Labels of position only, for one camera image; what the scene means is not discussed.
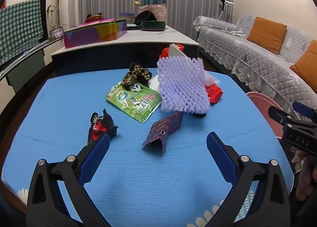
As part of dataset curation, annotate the clear plastic bag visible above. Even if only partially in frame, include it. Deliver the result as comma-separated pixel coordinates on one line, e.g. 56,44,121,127
203,71,221,87

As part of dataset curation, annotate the tv stand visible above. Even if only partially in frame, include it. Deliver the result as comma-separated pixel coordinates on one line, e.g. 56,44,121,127
0,40,53,94

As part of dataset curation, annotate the grey quilted sofa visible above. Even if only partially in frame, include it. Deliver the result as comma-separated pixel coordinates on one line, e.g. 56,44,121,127
193,14,317,173

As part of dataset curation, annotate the multicoloured box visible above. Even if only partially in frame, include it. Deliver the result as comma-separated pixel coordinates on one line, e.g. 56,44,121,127
63,19,128,49

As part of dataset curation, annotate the thin green plant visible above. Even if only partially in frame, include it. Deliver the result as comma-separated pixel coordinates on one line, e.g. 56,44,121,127
47,4,58,32

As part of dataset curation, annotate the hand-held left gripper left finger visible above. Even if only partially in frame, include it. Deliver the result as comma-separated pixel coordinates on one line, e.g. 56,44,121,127
26,133,111,227

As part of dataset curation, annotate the small photo frame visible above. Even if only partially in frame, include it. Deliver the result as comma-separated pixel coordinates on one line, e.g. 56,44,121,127
49,27,64,41

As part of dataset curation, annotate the black red snack wrapper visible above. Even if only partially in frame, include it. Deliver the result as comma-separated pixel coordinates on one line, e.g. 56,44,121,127
88,109,119,144

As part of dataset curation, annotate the person's right hand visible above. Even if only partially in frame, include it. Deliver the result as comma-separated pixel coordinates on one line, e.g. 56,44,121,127
296,154,317,202

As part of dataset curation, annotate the black hat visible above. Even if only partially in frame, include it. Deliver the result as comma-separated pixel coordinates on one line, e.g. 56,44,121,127
134,10,158,25

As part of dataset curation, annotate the blue table mat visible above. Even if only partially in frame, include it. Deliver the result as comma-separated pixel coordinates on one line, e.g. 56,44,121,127
1,70,295,227

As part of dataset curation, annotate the dark purple patterned packet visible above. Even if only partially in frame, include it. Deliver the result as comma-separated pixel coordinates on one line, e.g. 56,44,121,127
142,111,185,157

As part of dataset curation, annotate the green printed packet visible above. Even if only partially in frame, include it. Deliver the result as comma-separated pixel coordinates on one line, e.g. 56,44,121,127
106,81,162,124

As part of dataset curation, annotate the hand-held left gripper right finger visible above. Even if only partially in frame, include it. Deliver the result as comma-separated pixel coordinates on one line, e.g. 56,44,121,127
206,131,290,227

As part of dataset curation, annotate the dark green bowl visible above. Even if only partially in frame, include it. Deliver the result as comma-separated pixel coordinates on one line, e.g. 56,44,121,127
141,20,166,31

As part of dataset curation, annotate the green checked cloth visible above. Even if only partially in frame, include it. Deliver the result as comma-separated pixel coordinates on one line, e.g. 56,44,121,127
0,0,42,61

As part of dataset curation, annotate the pink plastic bin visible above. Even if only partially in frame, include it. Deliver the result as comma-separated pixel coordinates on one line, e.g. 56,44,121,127
246,91,285,140

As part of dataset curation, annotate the stack of coloured bowls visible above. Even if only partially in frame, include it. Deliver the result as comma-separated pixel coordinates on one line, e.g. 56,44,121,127
119,12,135,23

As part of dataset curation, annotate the black television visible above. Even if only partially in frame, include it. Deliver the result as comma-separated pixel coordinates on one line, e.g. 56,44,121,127
0,0,48,67

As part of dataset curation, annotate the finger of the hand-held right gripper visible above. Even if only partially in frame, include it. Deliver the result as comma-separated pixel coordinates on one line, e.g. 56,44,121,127
292,101,317,120
268,106,294,125

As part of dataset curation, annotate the red glossy pot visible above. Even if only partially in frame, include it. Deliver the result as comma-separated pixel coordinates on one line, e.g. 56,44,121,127
84,12,103,24

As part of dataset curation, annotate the white cable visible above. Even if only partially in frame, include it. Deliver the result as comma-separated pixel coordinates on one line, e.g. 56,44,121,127
224,26,248,37

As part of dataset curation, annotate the orange cushion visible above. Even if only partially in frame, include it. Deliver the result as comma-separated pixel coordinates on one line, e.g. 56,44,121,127
289,40,317,85
247,17,288,55

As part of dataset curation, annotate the leopard print scrunchie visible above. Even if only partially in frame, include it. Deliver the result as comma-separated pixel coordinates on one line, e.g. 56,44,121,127
120,62,153,87

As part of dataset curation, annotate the lavender foam net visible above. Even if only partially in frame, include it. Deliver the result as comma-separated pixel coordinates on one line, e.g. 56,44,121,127
157,57,210,114

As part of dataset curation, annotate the white top coffee table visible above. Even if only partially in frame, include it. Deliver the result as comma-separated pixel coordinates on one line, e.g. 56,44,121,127
51,25,200,76

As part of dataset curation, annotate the pink quilted basket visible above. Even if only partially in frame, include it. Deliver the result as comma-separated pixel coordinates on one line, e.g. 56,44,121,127
138,4,167,22

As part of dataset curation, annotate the red plastic bag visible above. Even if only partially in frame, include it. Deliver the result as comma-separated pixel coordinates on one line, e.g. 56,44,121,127
158,45,223,105

